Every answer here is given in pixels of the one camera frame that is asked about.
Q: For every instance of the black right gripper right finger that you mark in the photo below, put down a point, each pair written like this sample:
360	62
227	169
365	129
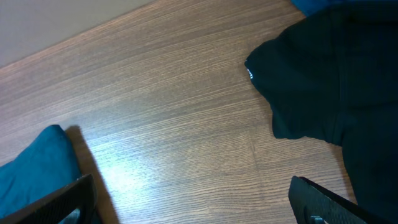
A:
314	204

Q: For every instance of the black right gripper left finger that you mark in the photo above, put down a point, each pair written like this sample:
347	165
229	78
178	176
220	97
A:
80	195

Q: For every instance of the blue shorts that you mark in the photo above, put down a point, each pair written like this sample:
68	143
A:
46	165

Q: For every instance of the black t-shirt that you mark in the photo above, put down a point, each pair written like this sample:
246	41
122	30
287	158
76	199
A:
333	77

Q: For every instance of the blue garment under black shirt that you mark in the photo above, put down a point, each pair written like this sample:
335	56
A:
309	7

